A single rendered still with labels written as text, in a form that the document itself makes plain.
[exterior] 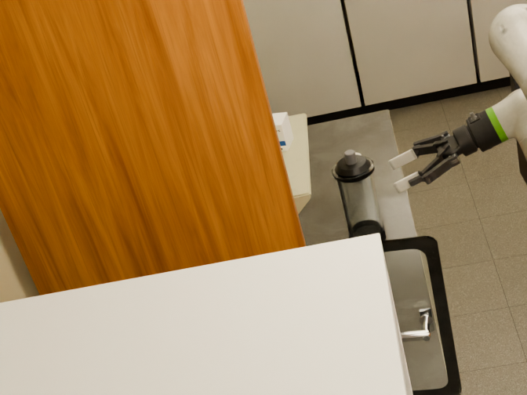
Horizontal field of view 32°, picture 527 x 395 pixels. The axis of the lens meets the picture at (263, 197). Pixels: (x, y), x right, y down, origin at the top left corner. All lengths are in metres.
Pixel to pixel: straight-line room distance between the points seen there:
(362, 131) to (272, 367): 2.44
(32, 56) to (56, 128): 0.13
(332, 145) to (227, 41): 1.57
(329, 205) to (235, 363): 2.08
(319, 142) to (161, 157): 1.51
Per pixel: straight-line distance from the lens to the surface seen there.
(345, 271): 0.67
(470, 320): 3.65
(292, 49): 4.92
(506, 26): 1.95
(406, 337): 1.78
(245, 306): 0.66
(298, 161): 1.77
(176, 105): 1.50
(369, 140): 2.96
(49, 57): 1.50
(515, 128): 2.36
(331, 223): 2.61
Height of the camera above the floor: 2.38
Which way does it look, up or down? 31 degrees down
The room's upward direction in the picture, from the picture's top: 16 degrees counter-clockwise
